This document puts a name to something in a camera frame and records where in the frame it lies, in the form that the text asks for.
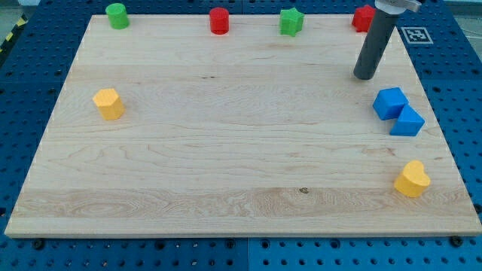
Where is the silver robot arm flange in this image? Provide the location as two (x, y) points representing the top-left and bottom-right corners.
(374, 0), (422, 15)

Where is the wooden board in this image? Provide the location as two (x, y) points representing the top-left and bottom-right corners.
(5, 15), (481, 239)

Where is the red cylinder block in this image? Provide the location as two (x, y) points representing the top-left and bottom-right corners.
(209, 8), (230, 35)

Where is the green star block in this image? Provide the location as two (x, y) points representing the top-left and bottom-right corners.
(279, 8), (304, 37)

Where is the yellow hexagon block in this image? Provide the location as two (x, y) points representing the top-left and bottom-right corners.
(93, 88), (125, 120)

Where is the blue cube block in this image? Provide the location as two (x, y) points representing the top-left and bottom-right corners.
(373, 87), (409, 120)

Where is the blue triangular block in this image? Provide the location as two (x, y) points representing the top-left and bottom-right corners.
(389, 105), (425, 136)

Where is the red star block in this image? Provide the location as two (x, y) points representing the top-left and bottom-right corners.
(352, 5), (376, 32)

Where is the green cylinder block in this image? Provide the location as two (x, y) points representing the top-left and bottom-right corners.
(105, 2), (130, 29)

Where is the yellow heart block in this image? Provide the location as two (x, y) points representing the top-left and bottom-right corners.
(394, 160), (431, 198)

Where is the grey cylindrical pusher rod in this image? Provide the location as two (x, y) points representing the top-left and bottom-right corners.
(353, 9), (399, 80)

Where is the black white fiducial marker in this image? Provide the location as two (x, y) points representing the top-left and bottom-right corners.
(401, 26), (433, 44)

